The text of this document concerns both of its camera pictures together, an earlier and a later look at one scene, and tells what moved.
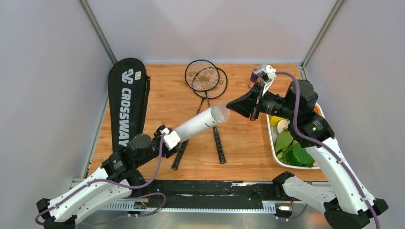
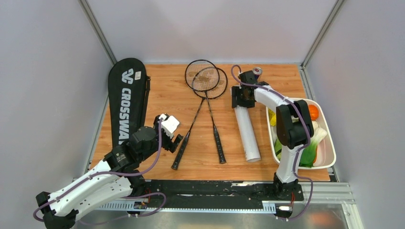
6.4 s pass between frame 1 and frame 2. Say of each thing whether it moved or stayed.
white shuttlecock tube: moved
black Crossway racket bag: stayed
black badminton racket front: stayed
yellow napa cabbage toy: stayed
